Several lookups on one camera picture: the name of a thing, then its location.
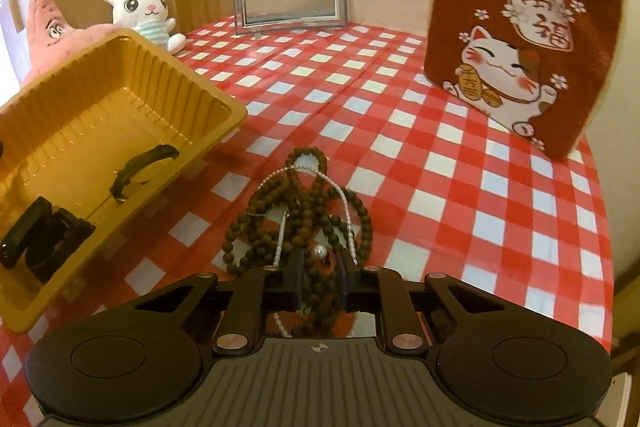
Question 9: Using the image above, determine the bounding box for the black watch strap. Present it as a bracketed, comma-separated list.
[108, 143, 181, 203]

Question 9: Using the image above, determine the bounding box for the dark wooden bead necklace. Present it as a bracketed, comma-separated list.
[221, 146, 376, 338]

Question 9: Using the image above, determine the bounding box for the white bunny plush toy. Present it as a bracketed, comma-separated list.
[104, 0, 186, 55]

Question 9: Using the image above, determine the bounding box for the red lucky cat cushion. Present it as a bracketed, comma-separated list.
[424, 0, 626, 160]

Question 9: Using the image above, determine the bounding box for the red white checkered tablecloth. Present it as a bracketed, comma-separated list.
[1, 20, 614, 426]

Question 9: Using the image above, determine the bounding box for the yellow plastic tray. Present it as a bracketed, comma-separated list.
[1, 30, 247, 333]

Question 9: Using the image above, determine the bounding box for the pink starfish plush toy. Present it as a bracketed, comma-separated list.
[23, 0, 118, 88]

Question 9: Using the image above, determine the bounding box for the black leather band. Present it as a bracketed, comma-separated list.
[1, 196, 96, 284]

